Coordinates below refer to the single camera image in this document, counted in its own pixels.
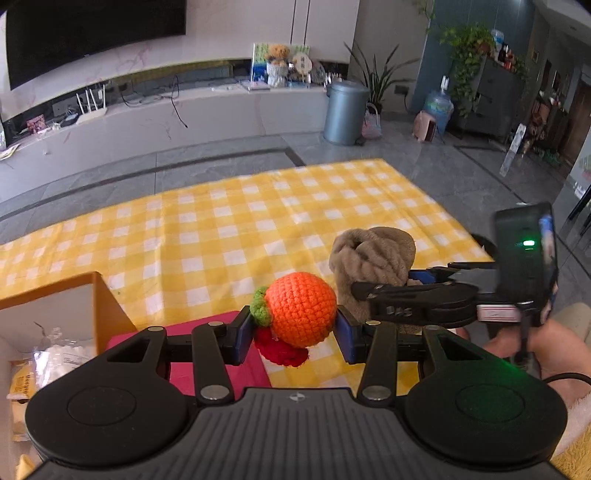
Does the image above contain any brown plush knot toy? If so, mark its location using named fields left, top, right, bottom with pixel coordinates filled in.
left=329, top=227, right=420, bottom=324

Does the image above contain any orange crochet fruit toy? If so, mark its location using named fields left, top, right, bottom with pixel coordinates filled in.
left=249, top=272, right=338, bottom=367

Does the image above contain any clear plastic bag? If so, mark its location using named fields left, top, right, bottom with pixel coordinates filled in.
left=33, top=323, right=96, bottom=389

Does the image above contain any silver wet wipes pack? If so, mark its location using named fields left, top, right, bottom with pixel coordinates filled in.
left=6, top=360, right=37, bottom=442

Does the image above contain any person's right hand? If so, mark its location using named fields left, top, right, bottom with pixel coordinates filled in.
left=483, top=319, right=591, bottom=409

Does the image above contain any red cube box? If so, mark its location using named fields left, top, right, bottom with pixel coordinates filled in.
left=106, top=310, right=274, bottom=398

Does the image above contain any yellow checkered tablecloth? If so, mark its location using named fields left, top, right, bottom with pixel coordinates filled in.
left=0, top=158, right=495, bottom=398

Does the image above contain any pink small heater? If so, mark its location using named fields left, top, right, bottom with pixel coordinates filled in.
left=413, top=110, right=437, bottom=142

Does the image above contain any woven small basket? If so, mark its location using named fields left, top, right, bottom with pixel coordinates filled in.
left=362, top=103, right=383, bottom=140

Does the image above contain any orange cardboard storage box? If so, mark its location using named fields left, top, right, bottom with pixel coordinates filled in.
left=1, top=272, right=137, bottom=479

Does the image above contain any blue water jug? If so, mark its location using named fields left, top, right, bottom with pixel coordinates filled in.
left=423, top=76, right=454, bottom=136

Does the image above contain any dark grey cabinet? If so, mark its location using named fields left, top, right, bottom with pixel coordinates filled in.
left=457, top=59, right=525, bottom=139

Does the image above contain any grey metal trash can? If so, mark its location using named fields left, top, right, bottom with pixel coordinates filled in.
left=324, top=80, right=370, bottom=146

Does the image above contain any potted floor plant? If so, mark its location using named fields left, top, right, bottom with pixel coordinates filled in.
left=345, top=42, right=420, bottom=109

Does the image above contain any white marble tv console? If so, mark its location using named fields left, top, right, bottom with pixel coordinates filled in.
left=0, top=82, right=330, bottom=204

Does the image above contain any trailing green ivy plant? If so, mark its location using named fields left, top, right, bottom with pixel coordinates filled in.
left=440, top=24, right=495, bottom=117

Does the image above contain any teddy bear figurine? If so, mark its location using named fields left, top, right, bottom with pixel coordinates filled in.
left=266, top=44, right=290, bottom=88

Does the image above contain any white wifi router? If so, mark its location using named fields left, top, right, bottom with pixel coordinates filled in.
left=76, top=84, right=107, bottom=124

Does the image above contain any wall mounted black television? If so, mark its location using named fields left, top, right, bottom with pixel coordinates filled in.
left=5, top=0, right=187, bottom=89

